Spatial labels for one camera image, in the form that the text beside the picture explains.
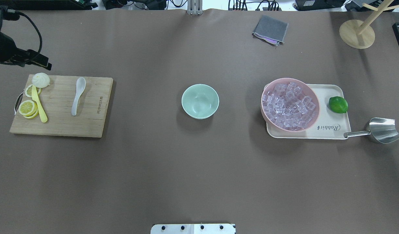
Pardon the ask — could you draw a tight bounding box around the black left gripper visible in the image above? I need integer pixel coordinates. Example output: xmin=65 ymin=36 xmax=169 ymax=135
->
xmin=11 ymin=49 xmax=52 ymax=71

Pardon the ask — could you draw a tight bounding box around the white ceramic spoon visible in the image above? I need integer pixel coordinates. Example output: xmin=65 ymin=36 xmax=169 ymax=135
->
xmin=71 ymin=77 xmax=86 ymax=116

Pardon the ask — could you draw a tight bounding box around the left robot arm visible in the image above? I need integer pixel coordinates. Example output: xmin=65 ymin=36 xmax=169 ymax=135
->
xmin=0 ymin=5 xmax=52 ymax=71

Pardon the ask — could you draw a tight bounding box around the mint green bowl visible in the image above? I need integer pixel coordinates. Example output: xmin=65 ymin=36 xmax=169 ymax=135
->
xmin=181 ymin=84 xmax=219 ymax=120

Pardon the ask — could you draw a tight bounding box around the pink bowl of ice cubes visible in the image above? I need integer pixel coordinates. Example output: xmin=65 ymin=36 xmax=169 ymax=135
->
xmin=260 ymin=78 xmax=320 ymax=132

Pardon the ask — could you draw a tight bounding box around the stainless steel ice scoop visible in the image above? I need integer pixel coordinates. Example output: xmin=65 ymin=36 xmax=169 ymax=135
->
xmin=343 ymin=117 xmax=399 ymax=144

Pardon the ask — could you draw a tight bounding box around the lemon slice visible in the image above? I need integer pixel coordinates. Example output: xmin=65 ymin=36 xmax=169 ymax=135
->
xmin=24 ymin=84 xmax=42 ymax=98
xmin=18 ymin=100 xmax=39 ymax=119

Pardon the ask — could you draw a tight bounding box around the yellow plastic knife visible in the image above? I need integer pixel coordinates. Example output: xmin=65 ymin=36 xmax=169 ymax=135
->
xmin=31 ymin=85 xmax=48 ymax=123

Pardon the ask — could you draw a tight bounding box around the bamboo cutting board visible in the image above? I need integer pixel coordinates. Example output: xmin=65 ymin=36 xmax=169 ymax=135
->
xmin=10 ymin=75 xmax=113 ymax=138

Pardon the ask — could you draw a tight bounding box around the grey folded cloth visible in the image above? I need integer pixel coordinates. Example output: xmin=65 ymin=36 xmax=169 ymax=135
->
xmin=252 ymin=15 xmax=289 ymax=46

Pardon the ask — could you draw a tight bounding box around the cream rectangular serving tray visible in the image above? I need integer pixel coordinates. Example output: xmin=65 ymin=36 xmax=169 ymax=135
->
xmin=266 ymin=84 xmax=351 ymax=140

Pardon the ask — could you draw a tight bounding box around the green lime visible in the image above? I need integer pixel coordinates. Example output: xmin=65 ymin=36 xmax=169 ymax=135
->
xmin=328 ymin=96 xmax=348 ymax=114

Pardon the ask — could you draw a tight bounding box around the wooden mug tree stand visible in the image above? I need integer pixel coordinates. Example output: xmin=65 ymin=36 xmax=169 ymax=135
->
xmin=339 ymin=0 xmax=399 ymax=49

